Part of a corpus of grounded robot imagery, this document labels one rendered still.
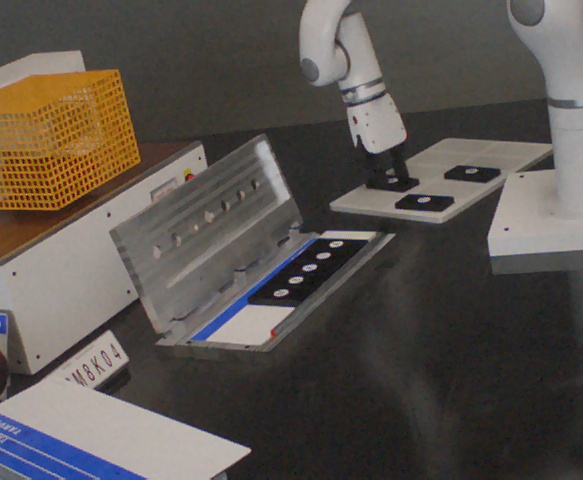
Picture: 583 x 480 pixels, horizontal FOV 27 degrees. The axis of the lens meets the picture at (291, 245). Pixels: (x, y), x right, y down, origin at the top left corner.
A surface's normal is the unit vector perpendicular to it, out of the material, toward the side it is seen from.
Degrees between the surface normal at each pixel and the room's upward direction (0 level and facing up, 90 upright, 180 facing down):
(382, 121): 78
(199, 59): 90
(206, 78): 90
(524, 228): 0
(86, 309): 90
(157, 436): 0
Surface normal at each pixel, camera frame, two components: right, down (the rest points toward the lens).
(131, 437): -0.18, -0.92
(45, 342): 0.85, 0.03
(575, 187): -0.65, 0.38
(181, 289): 0.78, -0.21
